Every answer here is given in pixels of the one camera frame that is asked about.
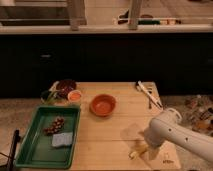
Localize yellow banana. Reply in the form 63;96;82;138
129;144;148;159

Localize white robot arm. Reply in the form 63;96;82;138
144;108;213;163

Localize red bowl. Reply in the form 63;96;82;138
90;94;116;117

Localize wooden cutting board table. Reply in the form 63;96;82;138
70;82;181;171

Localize clutter on floor right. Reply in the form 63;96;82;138
185;95;213;137

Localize grey blue sponge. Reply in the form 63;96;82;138
52;132;73;147

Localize small orange cup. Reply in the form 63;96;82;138
67;90;82;102

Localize dark red grape bunch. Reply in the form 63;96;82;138
43;117;65;135

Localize green plastic tray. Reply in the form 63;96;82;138
15;106;80;169

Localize green vegetable toy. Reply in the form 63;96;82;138
40;90;58;104

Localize items on back shelf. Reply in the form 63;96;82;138
114;11;182;25

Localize black stand left edge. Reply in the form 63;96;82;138
6;130;20;171

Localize right wooden post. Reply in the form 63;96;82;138
128;0;142;30

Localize wooden post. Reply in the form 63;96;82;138
128;0;142;30
66;0;87;31

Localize left wooden post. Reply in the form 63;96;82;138
66;0;87;31

